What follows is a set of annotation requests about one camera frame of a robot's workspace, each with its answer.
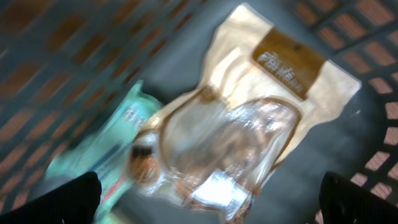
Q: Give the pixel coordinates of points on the beige brown snack pouch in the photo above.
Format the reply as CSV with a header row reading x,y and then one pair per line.
x,y
260,93

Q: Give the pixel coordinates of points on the teal tissue packet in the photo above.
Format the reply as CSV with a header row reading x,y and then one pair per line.
x,y
106,151

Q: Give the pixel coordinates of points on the dark grey mesh basket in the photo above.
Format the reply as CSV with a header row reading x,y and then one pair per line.
x,y
66,65

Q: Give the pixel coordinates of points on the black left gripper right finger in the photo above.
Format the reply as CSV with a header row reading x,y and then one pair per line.
x,y
343,202

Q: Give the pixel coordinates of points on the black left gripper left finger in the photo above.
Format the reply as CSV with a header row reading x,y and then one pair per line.
x,y
74,202

